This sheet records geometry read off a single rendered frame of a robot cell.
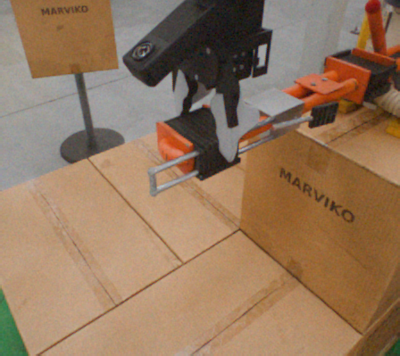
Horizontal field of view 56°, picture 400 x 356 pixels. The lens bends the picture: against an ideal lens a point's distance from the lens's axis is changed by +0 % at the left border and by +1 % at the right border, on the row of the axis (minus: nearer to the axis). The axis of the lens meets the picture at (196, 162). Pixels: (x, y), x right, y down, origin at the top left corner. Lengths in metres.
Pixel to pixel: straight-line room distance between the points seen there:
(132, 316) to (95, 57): 1.27
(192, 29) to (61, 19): 1.47
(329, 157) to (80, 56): 1.38
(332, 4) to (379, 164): 1.71
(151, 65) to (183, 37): 0.04
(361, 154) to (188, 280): 0.51
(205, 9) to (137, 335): 0.72
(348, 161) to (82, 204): 0.80
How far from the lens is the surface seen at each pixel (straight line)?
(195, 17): 0.39
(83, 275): 1.04
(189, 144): 0.44
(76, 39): 1.85
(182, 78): 0.47
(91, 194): 1.25
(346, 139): 0.79
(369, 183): 0.73
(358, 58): 0.76
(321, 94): 0.61
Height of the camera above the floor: 1.35
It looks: 37 degrees down
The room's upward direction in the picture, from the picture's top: straight up
